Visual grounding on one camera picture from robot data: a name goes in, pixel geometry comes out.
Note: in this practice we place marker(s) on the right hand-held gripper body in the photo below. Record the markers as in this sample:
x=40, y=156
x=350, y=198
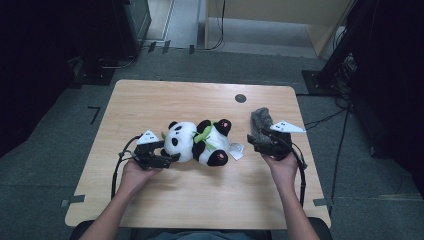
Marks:
x=280, y=143

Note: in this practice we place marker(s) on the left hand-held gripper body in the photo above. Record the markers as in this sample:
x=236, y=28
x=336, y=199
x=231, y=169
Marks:
x=148, y=151

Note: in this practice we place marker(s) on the grey fuzzy sock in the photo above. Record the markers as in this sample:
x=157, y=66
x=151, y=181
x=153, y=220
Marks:
x=260, y=121

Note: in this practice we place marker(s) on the panda plush toy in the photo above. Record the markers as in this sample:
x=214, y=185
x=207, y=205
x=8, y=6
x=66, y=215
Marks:
x=200, y=143

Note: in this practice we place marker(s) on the person's right hand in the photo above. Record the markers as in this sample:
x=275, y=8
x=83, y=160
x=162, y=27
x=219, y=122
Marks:
x=283, y=170

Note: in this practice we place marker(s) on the person's left hand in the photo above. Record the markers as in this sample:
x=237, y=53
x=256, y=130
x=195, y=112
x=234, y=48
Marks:
x=138, y=176

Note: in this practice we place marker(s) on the dark round table grommet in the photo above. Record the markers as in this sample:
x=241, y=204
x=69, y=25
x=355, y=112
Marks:
x=240, y=98

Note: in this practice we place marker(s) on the grey tape strip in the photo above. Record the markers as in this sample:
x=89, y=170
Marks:
x=321, y=202
x=73, y=200

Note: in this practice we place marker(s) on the black stand with base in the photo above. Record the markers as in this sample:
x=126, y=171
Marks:
x=325, y=81

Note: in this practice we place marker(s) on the person's grey clothing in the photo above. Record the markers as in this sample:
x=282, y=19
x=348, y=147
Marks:
x=200, y=235

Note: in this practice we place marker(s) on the black chair armrest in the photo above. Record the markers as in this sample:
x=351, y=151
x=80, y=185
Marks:
x=323, y=228
x=81, y=231

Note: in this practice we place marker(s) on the black cabinet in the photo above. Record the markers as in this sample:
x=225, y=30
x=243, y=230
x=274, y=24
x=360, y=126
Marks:
x=131, y=26

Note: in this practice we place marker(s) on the black stand base plate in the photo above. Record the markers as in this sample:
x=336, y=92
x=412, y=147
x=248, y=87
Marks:
x=95, y=75

